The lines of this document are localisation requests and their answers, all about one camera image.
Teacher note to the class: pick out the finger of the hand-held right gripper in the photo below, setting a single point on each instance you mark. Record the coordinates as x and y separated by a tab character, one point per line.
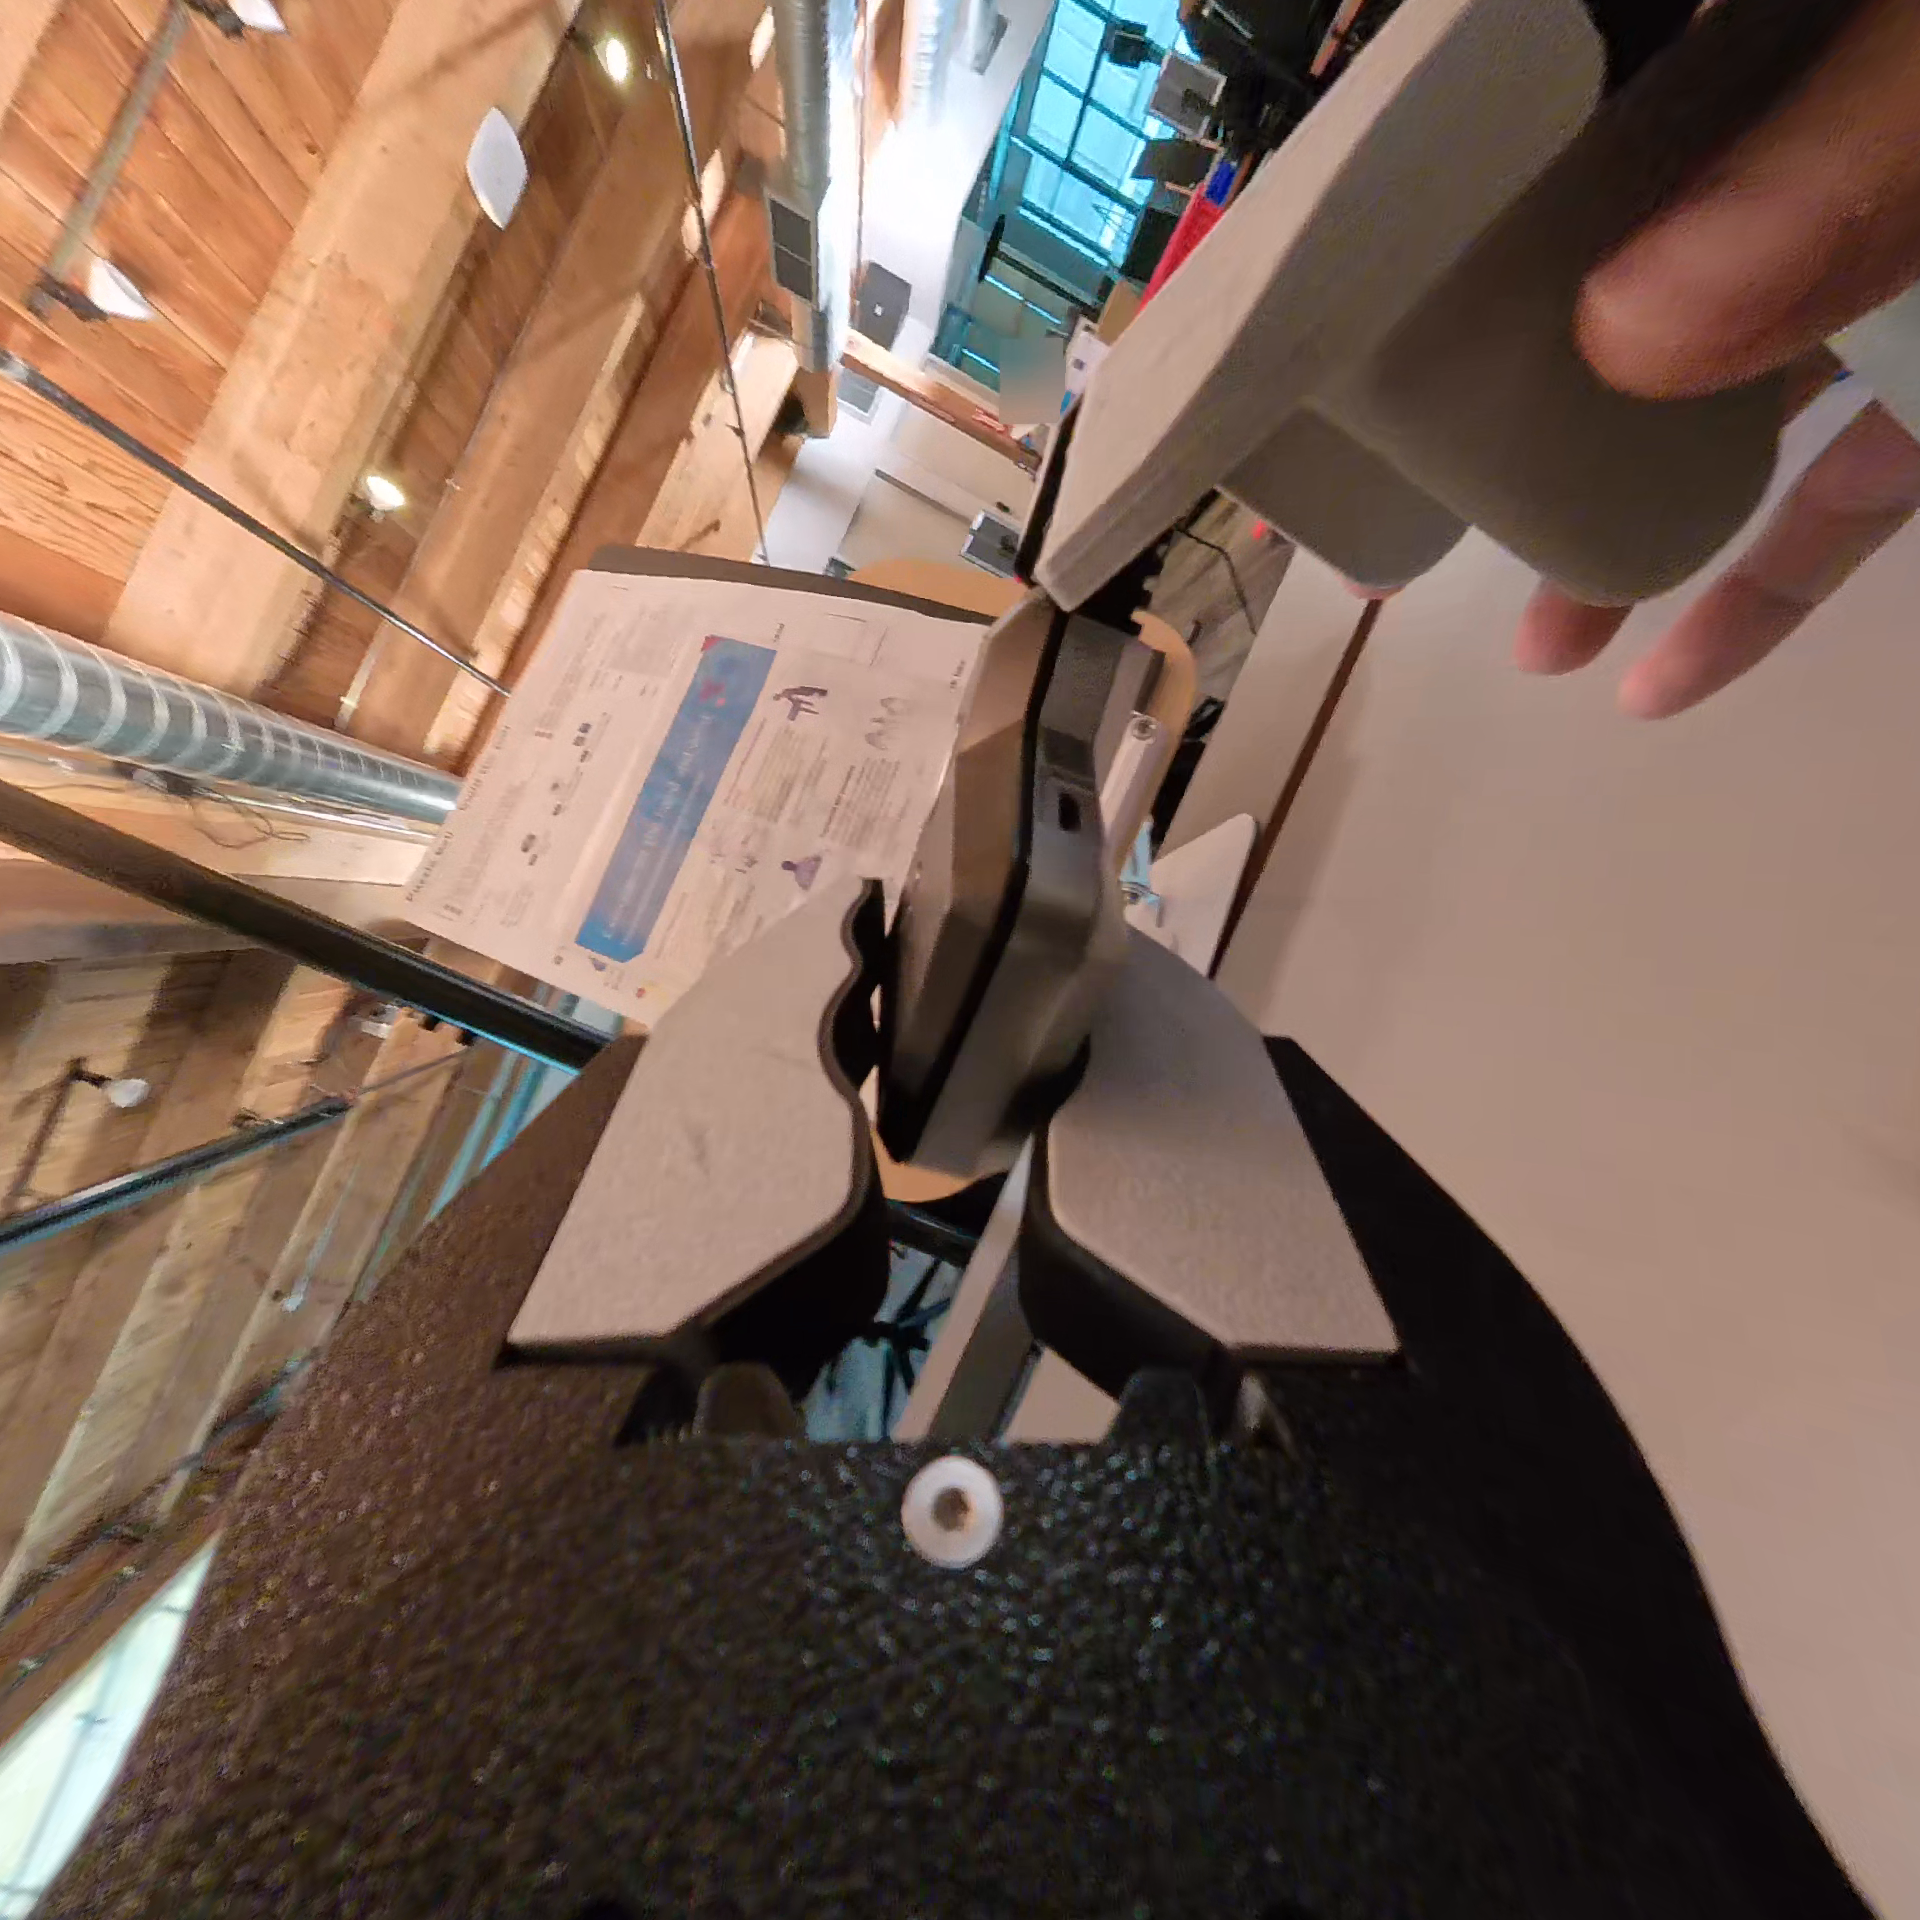
1305	270

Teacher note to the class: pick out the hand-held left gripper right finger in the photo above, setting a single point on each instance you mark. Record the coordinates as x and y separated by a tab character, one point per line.
1213	1201

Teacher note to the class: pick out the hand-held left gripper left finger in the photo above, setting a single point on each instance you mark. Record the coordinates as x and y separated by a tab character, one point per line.
705	1172

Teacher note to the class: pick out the black and grey usb hub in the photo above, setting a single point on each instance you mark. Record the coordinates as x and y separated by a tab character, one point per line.
974	902

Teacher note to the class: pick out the person's right hand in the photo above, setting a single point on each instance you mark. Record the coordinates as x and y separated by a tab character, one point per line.
1723	255

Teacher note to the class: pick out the printed instruction sheet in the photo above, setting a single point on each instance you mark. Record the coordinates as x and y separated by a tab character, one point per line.
674	780

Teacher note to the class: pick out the black metal bar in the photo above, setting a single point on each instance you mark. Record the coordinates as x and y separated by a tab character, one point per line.
300	922

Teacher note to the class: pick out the white ceiling lamp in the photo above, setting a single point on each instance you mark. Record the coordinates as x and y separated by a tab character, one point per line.
499	165

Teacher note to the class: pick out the silver ventilation duct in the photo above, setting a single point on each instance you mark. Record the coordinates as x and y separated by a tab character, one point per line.
809	149
180	721

